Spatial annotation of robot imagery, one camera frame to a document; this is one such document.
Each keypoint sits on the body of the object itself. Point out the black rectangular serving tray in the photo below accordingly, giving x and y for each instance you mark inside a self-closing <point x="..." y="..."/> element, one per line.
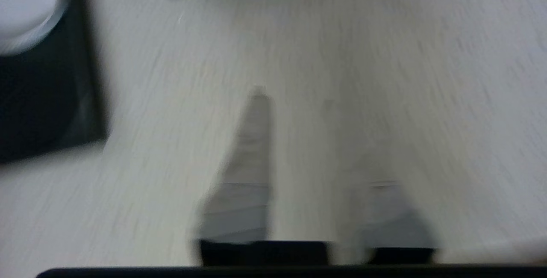
<point x="42" y="107"/>

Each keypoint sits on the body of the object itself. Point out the white saucer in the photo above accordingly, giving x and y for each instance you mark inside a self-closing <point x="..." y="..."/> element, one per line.
<point x="25" y="4"/>

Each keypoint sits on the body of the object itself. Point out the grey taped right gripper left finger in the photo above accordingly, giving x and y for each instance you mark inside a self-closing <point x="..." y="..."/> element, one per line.
<point x="243" y="192"/>

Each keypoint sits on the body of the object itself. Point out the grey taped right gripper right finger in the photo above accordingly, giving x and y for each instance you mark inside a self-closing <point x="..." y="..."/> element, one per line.
<point x="384" y="218"/>

